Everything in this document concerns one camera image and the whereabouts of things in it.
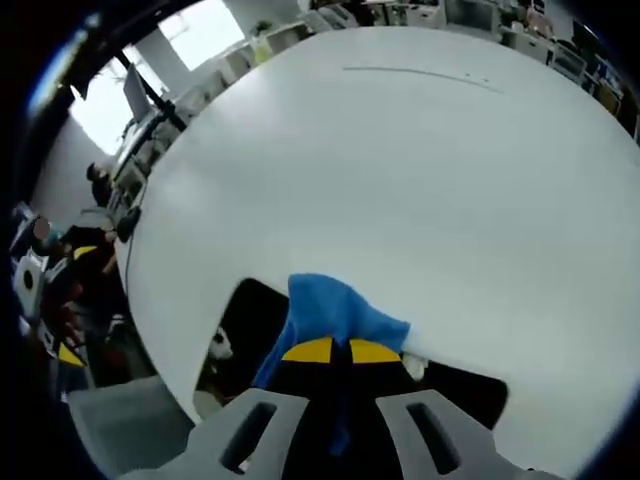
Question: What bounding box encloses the person's dark clothing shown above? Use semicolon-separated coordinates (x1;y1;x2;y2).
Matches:
48;223;129;381

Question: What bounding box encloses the computer monitor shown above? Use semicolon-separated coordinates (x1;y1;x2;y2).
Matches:
121;62;189;132

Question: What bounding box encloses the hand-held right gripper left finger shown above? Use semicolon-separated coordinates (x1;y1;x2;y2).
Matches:
119;335;347;480

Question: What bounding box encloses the black cable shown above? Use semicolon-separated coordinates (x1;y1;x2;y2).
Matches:
122;239;137;321

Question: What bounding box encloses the light grey chair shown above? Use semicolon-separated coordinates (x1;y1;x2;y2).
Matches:
66;375;197;474

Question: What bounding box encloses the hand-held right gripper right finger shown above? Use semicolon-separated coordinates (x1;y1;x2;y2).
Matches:
348;338;569;480

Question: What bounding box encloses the blue cleaning cloth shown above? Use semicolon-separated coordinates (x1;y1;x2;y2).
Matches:
251;272;412;457

